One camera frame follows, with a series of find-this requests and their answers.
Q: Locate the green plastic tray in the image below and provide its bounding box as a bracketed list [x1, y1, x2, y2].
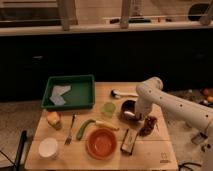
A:
[42, 75, 95, 111]

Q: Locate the yellow banana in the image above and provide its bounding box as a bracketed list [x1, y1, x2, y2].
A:
[95, 120, 119, 131]

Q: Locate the silver fork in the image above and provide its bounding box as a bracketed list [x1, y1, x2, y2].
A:
[64, 114, 76, 145]

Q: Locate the dark brown bowl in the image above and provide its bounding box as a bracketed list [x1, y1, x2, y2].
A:
[119, 100, 139, 123]

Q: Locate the orange bowl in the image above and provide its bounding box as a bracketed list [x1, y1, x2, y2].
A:
[85, 128, 117, 160]

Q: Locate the green cup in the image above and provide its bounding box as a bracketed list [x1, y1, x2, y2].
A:
[103, 102, 116, 117]

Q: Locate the grey folded cloth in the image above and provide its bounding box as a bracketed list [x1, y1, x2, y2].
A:
[50, 85, 71, 106]

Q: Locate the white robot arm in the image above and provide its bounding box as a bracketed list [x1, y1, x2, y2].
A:
[135, 77, 213, 171]

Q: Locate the green cucumber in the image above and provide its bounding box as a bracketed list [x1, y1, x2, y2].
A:
[76, 119, 95, 141]

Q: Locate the black rectangular grater box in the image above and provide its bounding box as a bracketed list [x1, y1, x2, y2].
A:
[120, 129, 138, 155]

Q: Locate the white handled brush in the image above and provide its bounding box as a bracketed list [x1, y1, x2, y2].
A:
[111, 89, 137, 99]

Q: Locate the white cup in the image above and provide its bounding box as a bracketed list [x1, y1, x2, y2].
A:
[38, 137, 58, 159]

